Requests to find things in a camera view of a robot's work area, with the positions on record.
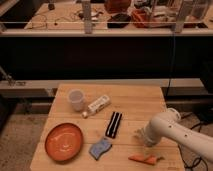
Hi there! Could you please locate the white tube bottle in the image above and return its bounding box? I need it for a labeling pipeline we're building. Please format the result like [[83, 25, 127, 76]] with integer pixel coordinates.
[[82, 95, 110, 118]]

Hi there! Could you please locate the white ceramic cup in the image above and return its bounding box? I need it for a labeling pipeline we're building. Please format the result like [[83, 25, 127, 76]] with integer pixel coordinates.
[[68, 89, 85, 112]]

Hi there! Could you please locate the orange pepper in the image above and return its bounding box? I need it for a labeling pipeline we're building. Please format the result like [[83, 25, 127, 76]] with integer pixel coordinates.
[[128, 155, 163, 165]]

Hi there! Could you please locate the red box on bench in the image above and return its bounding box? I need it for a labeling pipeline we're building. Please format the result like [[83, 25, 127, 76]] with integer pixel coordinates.
[[131, 9, 149, 28]]

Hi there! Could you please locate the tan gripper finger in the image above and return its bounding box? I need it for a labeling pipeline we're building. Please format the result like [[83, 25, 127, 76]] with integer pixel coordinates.
[[143, 146, 154, 157]]

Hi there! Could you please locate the black tray on bench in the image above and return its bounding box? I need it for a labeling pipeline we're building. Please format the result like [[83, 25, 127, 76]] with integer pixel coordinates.
[[107, 13, 131, 28]]

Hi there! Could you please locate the black striped block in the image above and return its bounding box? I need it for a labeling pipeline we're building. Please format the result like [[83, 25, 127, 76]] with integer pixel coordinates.
[[105, 112, 122, 138]]

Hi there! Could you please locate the grey metal post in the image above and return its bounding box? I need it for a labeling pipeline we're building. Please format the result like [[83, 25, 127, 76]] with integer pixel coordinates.
[[82, 0, 92, 34], [173, 0, 193, 33]]

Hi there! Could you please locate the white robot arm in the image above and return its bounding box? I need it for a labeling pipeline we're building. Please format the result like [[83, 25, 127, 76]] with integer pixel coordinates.
[[135, 108, 213, 163]]

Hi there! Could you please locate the grey metal post right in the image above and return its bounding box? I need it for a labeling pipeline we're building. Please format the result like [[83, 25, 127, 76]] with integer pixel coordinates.
[[173, 0, 193, 33]]

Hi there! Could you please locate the blue sponge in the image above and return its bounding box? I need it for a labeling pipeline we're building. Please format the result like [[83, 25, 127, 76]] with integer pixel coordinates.
[[89, 137, 112, 160]]

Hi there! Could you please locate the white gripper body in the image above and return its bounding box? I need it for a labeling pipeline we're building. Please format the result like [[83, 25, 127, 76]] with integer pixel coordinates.
[[135, 126, 160, 147]]

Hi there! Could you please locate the black floor cable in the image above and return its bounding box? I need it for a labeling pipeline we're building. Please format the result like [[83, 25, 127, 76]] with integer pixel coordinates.
[[178, 113, 211, 171]]

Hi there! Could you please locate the orange plate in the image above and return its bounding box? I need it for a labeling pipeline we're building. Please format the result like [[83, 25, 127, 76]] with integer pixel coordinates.
[[44, 123, 83, 162]]

